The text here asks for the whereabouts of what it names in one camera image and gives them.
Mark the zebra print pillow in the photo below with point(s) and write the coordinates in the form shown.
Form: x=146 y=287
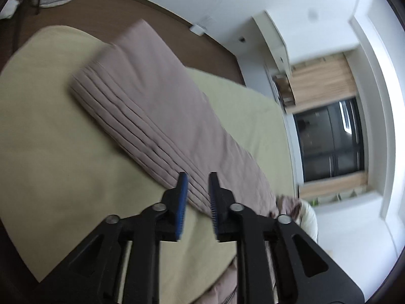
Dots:
x=289 y=206

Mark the white duvet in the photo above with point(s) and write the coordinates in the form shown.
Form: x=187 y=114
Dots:
x=310 y=221

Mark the white floating desk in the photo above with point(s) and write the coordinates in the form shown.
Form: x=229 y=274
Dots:
x=273 y=38

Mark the metal-legged folding stool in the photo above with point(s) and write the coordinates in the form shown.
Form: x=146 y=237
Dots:
x=283 y=87

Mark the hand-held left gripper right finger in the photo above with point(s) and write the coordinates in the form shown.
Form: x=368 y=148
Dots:
x=214 y=202

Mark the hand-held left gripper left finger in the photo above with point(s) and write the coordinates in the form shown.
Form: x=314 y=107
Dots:
x=181 y=202

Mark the dark window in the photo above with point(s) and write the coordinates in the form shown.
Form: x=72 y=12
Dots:
x=330 y=139

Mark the bed with olive sheet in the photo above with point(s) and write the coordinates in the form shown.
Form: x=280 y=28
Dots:
x=63 y=164

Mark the white wifi router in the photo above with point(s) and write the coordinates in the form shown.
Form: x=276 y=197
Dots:
x=199 y=29

